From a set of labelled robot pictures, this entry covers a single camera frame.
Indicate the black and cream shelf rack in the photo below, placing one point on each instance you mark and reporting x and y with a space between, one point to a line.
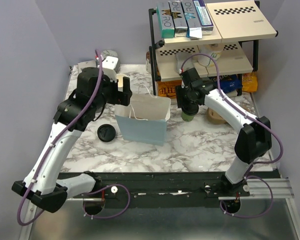
238 26

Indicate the teal toothpaste box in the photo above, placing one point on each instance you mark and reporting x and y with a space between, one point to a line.
165 20

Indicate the grey sponge pouch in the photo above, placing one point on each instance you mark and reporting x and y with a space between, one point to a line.
180 59

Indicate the yellow snack bag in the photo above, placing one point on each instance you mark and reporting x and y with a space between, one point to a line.
249 82

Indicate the blue white paper bag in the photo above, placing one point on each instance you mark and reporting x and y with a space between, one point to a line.
144 105

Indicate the blue razor in package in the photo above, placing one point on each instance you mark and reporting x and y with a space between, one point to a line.
86 64

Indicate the toilet paper roll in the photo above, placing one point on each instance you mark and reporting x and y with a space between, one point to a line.
212 50

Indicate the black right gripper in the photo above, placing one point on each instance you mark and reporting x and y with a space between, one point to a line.
180 100

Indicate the silver blue toothpaste box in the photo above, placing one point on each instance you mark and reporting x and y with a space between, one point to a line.
194 31

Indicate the grey marbled canister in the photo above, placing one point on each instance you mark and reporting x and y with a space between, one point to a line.
110 53

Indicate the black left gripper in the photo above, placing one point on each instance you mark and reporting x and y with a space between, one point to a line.
119 97

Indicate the blue doritos bag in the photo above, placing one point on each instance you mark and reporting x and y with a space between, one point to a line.
229 83

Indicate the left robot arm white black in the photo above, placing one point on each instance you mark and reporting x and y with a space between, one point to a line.
94 89

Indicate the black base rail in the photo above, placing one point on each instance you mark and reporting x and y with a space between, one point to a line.
168 189

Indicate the orange kettle chips bag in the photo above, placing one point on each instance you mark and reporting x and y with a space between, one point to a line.
167 88

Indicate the green paper coffee cup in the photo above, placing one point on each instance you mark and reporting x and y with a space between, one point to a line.
188 116

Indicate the blue white toothpaste box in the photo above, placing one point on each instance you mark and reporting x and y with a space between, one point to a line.
205 20

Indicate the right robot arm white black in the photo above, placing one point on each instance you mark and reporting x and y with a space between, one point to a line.
254 138

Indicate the stack of green paper cups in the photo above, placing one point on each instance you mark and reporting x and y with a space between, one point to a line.
120 82

